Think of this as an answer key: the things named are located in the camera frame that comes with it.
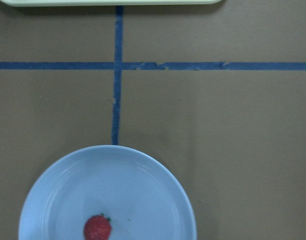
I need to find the blue round plate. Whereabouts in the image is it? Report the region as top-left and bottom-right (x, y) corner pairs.
(18, 145), (197, 240)

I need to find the red strawberry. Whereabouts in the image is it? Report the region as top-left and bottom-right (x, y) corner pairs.
(83, 214), (112, 240)

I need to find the cream bear tray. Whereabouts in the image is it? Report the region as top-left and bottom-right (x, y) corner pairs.
(1, 0), (220, 7)

